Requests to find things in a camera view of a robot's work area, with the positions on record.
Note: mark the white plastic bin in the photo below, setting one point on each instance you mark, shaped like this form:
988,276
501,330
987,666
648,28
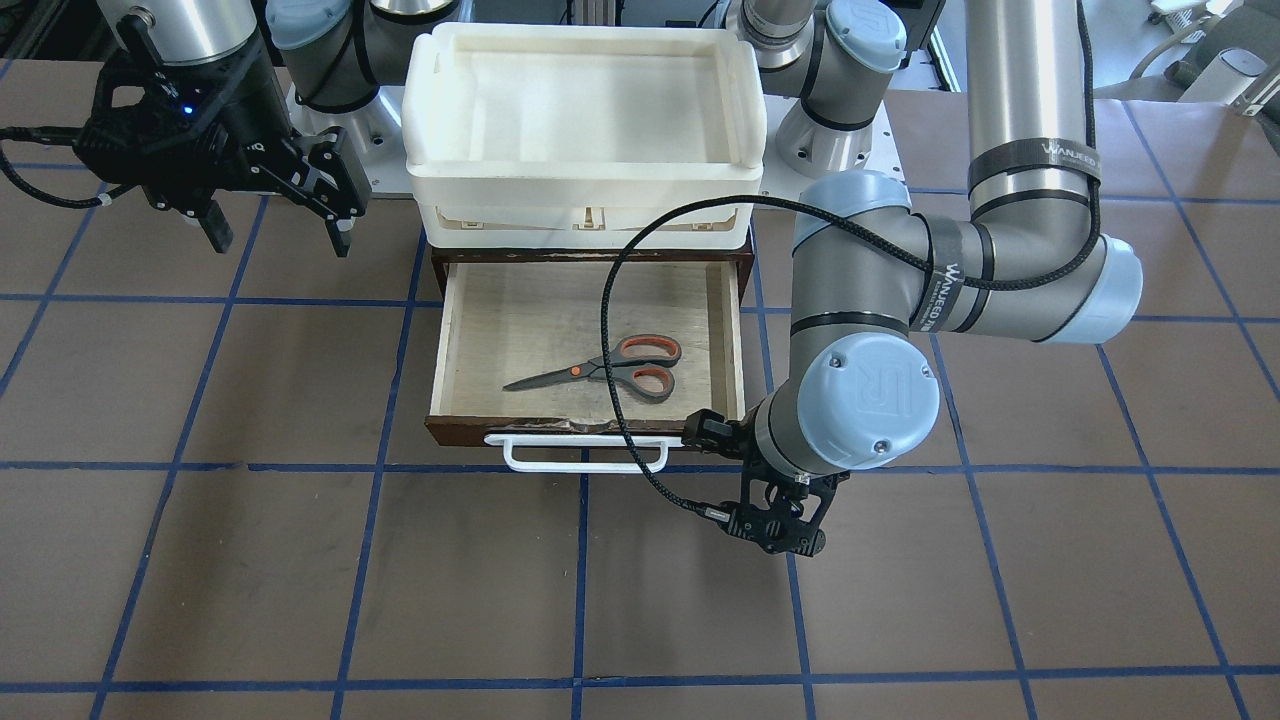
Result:
575,137

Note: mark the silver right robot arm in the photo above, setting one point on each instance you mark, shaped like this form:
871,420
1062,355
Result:
334,60

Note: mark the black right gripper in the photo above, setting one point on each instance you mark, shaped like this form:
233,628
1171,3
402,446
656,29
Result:
252,133

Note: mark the orange grey handled scissors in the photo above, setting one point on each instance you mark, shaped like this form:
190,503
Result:
641,363

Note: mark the wooden drawer with white handle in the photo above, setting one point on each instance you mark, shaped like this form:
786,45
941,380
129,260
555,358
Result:
503,322

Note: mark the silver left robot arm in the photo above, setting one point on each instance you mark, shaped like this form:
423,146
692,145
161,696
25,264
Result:
1031,264

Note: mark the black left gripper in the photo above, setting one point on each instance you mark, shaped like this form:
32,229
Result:
812,503

